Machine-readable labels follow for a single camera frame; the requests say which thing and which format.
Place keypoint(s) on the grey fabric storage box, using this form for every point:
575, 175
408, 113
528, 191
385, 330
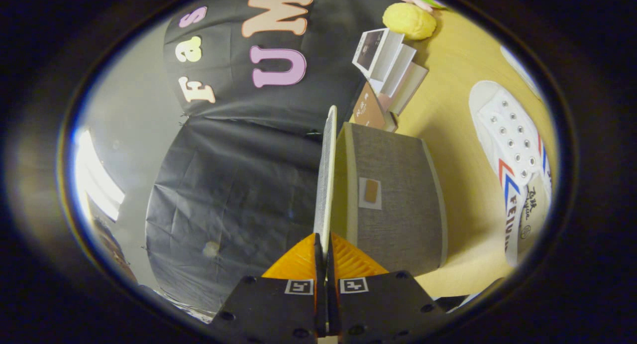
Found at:
398, 209

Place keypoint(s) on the white canvas shoe striped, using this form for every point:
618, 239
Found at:
502, 130
520, 70

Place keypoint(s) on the grey storage box lid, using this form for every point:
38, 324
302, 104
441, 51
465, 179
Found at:
326, 184

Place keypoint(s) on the brown cover book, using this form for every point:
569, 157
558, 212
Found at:
367, 110

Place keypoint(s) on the pinkish brown thick book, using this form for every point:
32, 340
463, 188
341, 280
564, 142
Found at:
410, 87

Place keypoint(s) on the bright window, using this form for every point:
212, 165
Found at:
97, 177

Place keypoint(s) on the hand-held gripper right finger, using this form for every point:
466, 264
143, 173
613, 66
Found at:
393, 304

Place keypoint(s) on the black backdrop cloth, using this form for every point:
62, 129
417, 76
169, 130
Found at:
239, 194

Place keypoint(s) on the plain white book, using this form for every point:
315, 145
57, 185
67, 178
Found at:
400, 70

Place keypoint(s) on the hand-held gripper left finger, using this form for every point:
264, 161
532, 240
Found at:
278, 304

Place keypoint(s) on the yellow plush ball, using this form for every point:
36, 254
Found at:
409, 21

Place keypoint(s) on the white book with portrait cover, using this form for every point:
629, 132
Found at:
371, 49

